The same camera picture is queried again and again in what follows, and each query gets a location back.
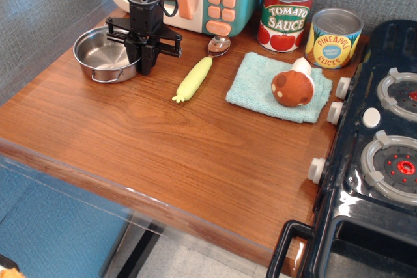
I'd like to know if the white stove knob top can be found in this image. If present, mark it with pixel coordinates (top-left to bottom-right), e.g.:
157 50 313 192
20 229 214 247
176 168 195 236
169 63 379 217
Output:
336 77 351 100

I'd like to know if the stainless steel pot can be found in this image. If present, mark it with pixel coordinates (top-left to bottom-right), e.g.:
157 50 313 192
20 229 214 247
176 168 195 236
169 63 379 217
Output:
73 26 139 84

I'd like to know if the brown plush mushroom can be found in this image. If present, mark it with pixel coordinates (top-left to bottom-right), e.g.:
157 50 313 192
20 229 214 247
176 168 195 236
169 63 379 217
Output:
271 57 315 107

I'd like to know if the spoon with green handle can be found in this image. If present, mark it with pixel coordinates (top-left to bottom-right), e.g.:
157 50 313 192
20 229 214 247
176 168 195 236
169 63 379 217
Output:
172 35 231 103

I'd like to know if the white stove knob middle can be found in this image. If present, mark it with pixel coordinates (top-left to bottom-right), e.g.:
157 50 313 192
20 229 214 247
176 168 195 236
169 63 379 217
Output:
327 102 343 125

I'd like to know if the white stove knob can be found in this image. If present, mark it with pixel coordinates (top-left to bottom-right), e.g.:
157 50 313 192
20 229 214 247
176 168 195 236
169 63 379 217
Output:
336 77 351 100
327 102 343 125
308 158 326 184

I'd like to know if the tomato sauce can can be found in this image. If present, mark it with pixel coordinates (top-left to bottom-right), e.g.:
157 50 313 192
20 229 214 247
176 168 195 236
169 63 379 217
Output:
257 0 313 53

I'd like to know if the black toy stove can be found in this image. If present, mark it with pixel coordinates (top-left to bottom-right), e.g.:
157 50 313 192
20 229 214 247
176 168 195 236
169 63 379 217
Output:
267 20 416 277

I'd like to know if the teal folded cloth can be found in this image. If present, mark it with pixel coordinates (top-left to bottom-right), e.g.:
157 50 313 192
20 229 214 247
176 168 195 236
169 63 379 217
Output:
225 52 333 123

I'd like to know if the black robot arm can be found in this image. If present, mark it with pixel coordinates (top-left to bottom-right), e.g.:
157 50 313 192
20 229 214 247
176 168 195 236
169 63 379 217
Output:
106 0 182 76

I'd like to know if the pineapple slices can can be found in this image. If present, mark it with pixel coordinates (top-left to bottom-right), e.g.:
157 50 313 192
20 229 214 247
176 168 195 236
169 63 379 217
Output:
305 8 364 69

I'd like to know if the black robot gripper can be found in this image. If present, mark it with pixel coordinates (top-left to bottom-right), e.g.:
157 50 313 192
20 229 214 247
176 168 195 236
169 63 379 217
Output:
106 0 182 76

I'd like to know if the white stove knob bottom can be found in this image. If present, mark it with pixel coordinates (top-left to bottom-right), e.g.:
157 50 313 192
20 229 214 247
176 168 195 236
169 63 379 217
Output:
308 158 326 184

